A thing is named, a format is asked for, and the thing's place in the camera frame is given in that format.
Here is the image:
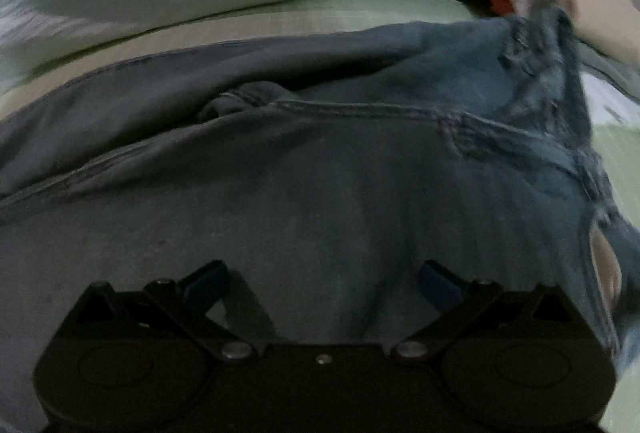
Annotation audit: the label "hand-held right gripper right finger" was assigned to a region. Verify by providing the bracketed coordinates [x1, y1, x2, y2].
[388, 259, 582, 361]

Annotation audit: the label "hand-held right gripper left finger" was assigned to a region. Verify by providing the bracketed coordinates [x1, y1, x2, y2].
[65, 259, 261, 362]

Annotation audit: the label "blue denim jeans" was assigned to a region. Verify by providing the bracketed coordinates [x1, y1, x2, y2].
[0, 6, 640, 433]

